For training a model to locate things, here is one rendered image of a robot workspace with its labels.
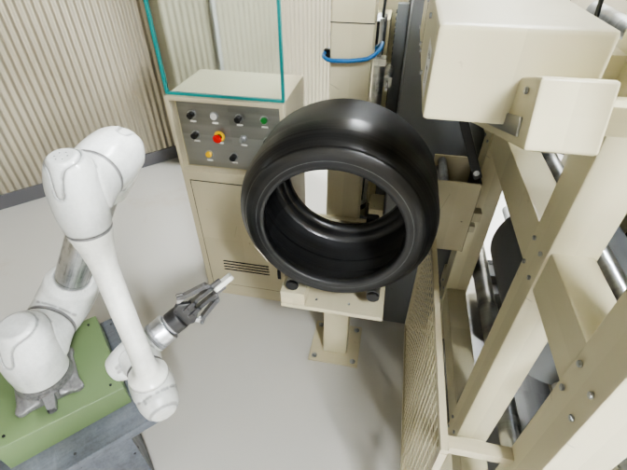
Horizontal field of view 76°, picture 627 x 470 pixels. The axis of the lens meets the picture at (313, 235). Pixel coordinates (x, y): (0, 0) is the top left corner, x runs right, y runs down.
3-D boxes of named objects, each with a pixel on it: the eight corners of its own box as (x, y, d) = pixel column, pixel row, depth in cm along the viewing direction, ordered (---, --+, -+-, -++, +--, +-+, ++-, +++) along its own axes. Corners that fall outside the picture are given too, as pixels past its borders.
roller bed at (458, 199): (421, 216, 169) (435, 153, 150) (457, 220, 167) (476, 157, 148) (422, 246, 154) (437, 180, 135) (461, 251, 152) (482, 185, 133)
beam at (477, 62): (417, 34, 114) (426, -29, 105) (511, 38, 110) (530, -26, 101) (418, 120, 68) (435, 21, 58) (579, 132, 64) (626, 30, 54)
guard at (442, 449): (404, 324, 199) (429, 212, 155) (408, 324, 199) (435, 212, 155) (397, 540, 131) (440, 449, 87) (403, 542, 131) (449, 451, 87)
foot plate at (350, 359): (317, 321, 239) (317, 319, 237) (362, 328, 235) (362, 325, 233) (308, 359, 218) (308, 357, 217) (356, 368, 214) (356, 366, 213)
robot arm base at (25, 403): (19, 431, 114) (10, 421, 111) (10, 373, 128) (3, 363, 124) (88, 398, 123) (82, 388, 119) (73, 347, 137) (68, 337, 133)
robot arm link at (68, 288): (19, 328, 127) (56, 280, 144) (71, 346, 132) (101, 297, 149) (59, 137, 85) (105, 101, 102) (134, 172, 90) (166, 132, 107)
